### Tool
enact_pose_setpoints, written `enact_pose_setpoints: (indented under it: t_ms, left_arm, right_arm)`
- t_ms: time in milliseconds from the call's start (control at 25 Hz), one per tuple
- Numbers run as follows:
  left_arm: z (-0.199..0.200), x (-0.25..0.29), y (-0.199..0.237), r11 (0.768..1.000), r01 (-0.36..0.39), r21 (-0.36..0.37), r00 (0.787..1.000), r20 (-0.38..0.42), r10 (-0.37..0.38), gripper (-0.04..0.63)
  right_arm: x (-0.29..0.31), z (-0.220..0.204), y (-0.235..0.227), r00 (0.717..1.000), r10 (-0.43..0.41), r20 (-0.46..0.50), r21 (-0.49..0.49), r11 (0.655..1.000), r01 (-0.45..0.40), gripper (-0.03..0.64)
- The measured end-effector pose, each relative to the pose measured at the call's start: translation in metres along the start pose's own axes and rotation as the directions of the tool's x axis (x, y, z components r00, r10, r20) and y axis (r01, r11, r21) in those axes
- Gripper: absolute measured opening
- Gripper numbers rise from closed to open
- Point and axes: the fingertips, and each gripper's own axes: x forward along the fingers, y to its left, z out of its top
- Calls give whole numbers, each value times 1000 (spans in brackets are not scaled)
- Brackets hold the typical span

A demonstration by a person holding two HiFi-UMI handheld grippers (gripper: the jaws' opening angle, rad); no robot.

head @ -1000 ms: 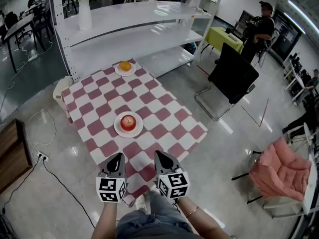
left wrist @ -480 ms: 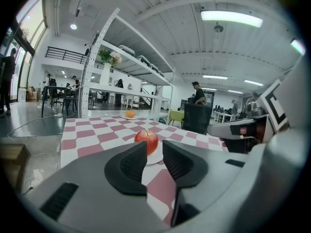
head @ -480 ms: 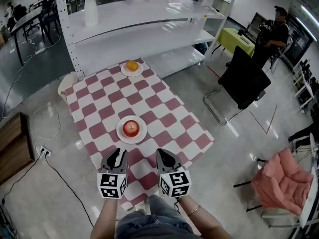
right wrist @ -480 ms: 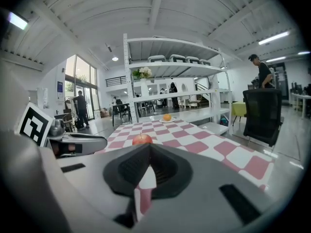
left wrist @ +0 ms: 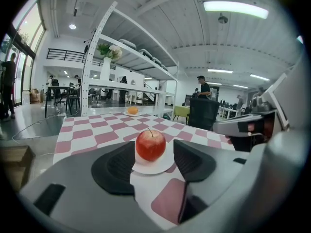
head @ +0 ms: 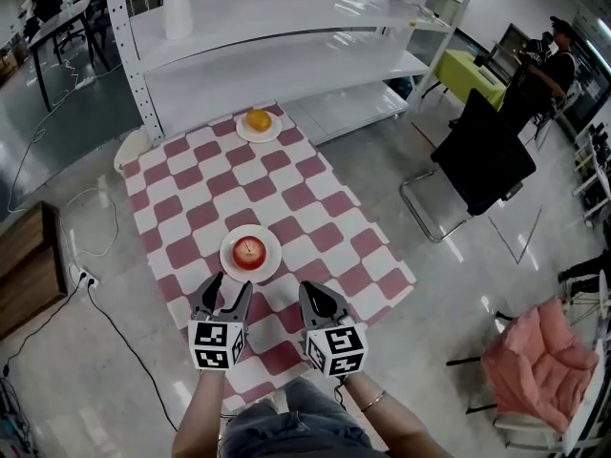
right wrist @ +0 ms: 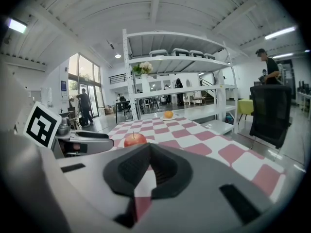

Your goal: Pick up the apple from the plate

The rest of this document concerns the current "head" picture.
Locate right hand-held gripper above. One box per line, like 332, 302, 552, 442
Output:
298, 281, 370, 379

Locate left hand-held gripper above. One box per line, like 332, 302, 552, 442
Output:
187, 271, 254, 374

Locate red apple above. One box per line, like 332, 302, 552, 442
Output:
231, 237, 266, 271

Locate white plate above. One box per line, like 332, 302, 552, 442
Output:
235, 110, 284, 144
219, 225, 282, 284

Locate person's right forearm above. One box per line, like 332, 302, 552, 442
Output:
341, 370, 454, 458

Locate person's left forearm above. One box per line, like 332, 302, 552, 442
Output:
170, 368, 226, 458

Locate pink white checkered tablecloth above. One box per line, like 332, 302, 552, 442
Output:
121, 100, 417, 412

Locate person's denim shorts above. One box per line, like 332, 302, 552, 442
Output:
220, 378, 389, 458

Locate white power strip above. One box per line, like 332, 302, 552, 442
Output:
74, 267, 100, 290

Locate white cloth bag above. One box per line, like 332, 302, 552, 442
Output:
113, 126, 152, 171

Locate orange fruit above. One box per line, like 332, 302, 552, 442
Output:
245, 109, 273, 133

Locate wooden cabinet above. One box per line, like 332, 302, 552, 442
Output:
0, 200, 69, 343

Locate black chair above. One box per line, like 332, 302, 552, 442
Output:
399, 88, 537, 244

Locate pink cushioned chair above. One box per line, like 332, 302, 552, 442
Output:
446, 296, 607, 458

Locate white metal shelf unit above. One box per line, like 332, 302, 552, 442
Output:
101, 0, 482, 148

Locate green covered table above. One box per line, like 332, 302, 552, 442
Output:
432, 48, 507, 112

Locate white vase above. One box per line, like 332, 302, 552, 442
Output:
161, 0, 194, 41

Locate dark office desk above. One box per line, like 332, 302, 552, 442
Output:
26, 0, 112, 112

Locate black cable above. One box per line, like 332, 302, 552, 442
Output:
0, 283, 179, 432

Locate thin bracelet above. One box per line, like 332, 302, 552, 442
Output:
359, 389, 387, 413

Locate white cable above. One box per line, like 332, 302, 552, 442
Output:
54, 186, 119, 276

